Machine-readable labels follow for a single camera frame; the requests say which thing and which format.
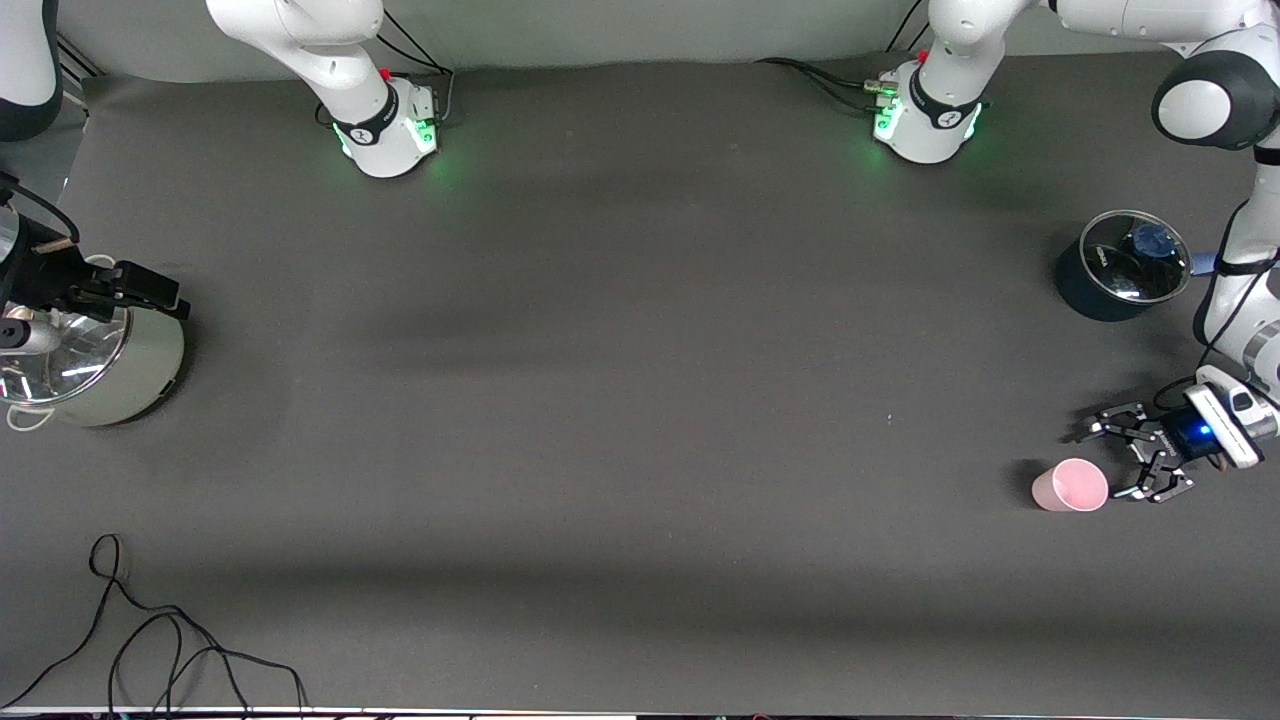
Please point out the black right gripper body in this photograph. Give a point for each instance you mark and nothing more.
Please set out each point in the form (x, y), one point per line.
(42, 274)

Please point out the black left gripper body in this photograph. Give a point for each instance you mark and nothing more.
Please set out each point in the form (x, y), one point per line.
(1183, 437)

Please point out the pink plastic cup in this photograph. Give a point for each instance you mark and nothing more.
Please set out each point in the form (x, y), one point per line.
(1068, 486)

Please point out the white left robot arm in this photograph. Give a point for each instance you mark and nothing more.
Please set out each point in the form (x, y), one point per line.
(1200, 100)

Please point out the pale green electric pot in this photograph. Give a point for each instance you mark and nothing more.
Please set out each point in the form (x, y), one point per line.
(140, 370)

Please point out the dark blue pot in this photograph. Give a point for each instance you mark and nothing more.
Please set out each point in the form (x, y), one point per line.
(1085, 295)

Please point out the glass lid with blue knob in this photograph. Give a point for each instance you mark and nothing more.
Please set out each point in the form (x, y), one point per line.
(1135, 260)

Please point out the aluminium frame rail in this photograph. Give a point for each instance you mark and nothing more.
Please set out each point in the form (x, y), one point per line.
(80, 58)

